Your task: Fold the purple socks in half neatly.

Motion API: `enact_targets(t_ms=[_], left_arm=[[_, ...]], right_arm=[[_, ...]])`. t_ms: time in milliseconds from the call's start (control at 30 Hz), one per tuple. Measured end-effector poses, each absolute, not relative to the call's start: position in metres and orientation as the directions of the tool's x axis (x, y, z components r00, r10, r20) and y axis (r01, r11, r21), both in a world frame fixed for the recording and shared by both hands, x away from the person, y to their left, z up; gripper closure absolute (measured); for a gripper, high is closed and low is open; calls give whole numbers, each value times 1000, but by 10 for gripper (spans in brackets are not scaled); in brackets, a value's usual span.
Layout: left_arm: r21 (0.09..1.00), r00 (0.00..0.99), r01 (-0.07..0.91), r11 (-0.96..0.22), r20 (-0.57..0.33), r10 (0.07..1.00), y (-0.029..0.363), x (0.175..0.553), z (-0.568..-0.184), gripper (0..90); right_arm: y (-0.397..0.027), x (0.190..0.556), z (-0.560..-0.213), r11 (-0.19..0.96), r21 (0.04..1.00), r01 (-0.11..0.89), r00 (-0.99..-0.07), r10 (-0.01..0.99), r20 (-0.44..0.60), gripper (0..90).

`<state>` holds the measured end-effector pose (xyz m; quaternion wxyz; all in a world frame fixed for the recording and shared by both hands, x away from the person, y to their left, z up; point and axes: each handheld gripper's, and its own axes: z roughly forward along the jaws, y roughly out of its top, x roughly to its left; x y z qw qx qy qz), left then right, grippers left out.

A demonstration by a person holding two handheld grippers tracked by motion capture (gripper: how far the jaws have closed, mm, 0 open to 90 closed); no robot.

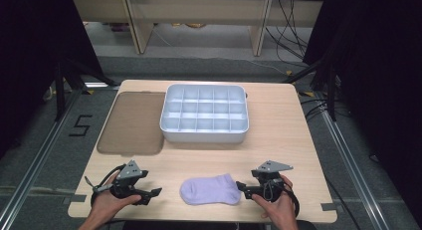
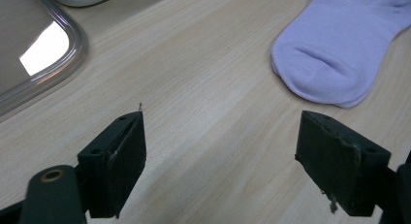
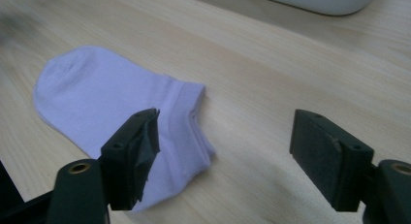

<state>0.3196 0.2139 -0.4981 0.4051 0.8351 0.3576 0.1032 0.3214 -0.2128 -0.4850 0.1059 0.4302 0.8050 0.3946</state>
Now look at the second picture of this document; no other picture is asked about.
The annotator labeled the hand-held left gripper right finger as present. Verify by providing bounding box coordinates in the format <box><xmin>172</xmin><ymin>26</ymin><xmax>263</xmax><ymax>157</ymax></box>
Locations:
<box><xmin>295</xmin><ymin>110</ymin><xmax>392</xmax><ymax>217</ymax></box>

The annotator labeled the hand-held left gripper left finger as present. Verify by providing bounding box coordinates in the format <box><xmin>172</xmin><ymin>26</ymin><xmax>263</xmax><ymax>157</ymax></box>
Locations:
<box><xmin>77</xmin><ymin>111</ymin><xmax>147</xmax><ymax>219</ymax></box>

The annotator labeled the lavender sock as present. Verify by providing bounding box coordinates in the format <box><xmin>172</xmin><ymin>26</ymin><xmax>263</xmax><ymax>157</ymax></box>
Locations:
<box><xmin>270</xmin><ymin>0</ymin><xmax>411</xmax><ymax>110</ymax></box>

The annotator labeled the translucent brown box lid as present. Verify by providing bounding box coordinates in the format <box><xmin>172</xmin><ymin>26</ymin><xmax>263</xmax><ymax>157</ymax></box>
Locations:
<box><xmin>0</xmin><ymin>0</ymin><xmax>90</xmax><ymax>119</ymax></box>

